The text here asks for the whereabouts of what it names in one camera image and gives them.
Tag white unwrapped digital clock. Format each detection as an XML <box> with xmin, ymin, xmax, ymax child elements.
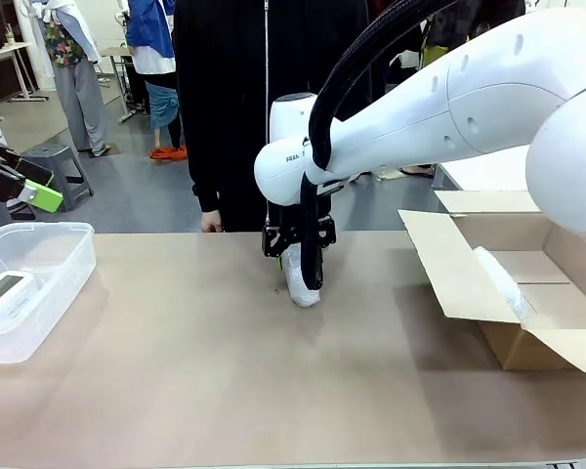
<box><xmin>0</xmin><ymin>271</ymin><xmax>39</xmax><ymax>324</ymax></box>

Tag person's right hand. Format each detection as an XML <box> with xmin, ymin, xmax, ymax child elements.
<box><xmin>199</xmin><ymin>209</ymin><xmax>225</xmax><ymax>234</ymax></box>

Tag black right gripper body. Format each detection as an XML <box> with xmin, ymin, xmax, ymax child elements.
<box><xmin>261</xmin><ymin>193</ymin><xmax>339</xmax><ymax>259</ymax></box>

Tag brown cardboard box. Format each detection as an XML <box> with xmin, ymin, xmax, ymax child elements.
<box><xmin>398</xmin><ymin>189</ymin><xmax>586</xmax><ymax>376</ymax></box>

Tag clear plastic bin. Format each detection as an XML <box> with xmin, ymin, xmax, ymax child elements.
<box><xmin>0</xmin><ymin>222</ymin><xmax>98</xmax><ymax>366</ymax></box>

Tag black sleeved cable bundle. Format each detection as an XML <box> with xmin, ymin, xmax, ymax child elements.
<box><xmin>300</xmin><ymin>0</ymin><xmax>453</xmax><ymax>293</ymax></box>

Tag grey stool with square seat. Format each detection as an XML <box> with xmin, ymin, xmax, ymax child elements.
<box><xmin>21</xmin><ymin>144</ymin><xmax>96</xmax><ymax>213</ymax></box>

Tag person in black hoodie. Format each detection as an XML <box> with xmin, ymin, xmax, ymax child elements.
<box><xmin>173</xmin><ymin>0</ymin><xmax>373</xmax><ymax>234</ymax></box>

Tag orange shoes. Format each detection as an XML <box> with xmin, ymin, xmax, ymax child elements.
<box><xmin>149</xmin><ymin>145</ymin><xmax>190</xmax><ymax>162</ymax></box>

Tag bubble-wrapped clock fully covered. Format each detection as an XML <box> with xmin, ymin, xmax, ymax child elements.
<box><xmin>279</xmin><ymin>243</ymin><xmax>322</xmax><ymax>309</ymax></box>

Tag white-legged background table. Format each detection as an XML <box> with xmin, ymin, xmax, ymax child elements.
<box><xmin>0</xmin><ymin>41</ymin><xmax>51</xmax><ymax>105</ymax></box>

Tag small wooden background table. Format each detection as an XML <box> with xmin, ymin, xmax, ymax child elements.
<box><xmin>99</xmin><ymin>45</ymin><xmax>139</xmax><ymax>124</ymax></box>

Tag person in blue jacket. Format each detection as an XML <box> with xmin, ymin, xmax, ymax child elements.
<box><xmin>125</xmin><ymin>0</ymin><xmax>183</xmax><ymax>148</ymax></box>

